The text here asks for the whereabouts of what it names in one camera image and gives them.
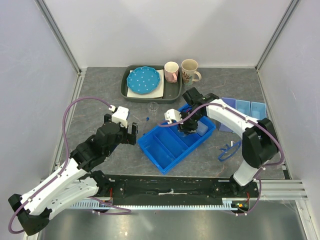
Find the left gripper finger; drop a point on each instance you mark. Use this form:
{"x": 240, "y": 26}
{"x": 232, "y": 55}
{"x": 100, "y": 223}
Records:
{"x": 132, "y": 137}
{"x": 126, "y": 139}

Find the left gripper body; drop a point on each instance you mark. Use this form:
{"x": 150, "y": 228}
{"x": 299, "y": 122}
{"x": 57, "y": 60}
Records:
{"x": 123, "y": 130}

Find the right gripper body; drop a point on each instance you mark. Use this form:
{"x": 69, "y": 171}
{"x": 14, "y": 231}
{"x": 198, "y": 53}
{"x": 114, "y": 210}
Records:
{"x": 190, "y": 124}

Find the white wash bottle red cap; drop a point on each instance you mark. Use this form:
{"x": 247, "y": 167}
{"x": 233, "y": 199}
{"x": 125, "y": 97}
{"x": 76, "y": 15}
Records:
{"x": 201, "y": 128}

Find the clear glass beaker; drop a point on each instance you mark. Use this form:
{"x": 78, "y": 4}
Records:
{"x": 153, "y": 108}

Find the blue safety glasses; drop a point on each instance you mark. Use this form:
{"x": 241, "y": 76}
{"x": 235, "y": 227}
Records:
{"x": 229, "y": 150}

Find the glass stoppered bottle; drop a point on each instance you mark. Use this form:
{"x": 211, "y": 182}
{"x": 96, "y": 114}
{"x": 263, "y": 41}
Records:
{"x": 183, "y": 133}

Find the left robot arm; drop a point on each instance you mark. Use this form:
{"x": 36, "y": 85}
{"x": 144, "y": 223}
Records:
{"x": 74, "y": 180}

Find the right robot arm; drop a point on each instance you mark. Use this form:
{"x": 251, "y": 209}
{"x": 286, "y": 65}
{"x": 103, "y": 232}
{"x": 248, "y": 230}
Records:
{"x": 259, "y": 139}

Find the blue divided plastic tray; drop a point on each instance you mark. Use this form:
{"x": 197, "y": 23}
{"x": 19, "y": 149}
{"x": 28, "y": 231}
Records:
{"x": 166, "y": 147}

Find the grey plastic tray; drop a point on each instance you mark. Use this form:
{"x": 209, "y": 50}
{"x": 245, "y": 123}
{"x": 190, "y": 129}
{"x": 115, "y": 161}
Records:
{"x": 172, "y": 91}

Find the white square plate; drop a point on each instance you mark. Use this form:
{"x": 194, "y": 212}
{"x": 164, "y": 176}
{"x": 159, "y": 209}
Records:
{"x": 157, "y": 93}

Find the beige patterned mug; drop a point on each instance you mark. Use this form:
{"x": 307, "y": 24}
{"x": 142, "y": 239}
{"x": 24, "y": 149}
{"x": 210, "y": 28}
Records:
{"x": 190, "y": 72}

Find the blue polka dot plate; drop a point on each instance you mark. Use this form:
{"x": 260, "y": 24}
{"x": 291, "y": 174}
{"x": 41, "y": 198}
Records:
{"x": 143, "y": 80}

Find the pink mug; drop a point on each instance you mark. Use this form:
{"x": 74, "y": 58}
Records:
{"x": 171, "y": 70}

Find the purple and blue organizer bins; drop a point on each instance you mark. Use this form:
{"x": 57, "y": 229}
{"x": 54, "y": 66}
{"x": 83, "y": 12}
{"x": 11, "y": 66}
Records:
{"x": 253, "y": 109}

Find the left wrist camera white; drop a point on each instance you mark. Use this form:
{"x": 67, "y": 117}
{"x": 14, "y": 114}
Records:
{"x": 120, "y": 115}

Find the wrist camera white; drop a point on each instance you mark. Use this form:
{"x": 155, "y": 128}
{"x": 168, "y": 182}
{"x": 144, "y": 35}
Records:
{"x": 120, "y": 115}
{"x": 172, "y": 115}

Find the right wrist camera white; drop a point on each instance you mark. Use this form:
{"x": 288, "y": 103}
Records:
{"x": 172, "y": 115}

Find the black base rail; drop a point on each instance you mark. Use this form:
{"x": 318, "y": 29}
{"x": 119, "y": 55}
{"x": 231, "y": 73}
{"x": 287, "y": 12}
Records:
{"x": 161, "y": 190}

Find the grey cable duct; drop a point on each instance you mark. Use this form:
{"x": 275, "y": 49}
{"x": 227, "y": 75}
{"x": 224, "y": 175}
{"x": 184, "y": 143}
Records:
{"x": 90, "y": 204}

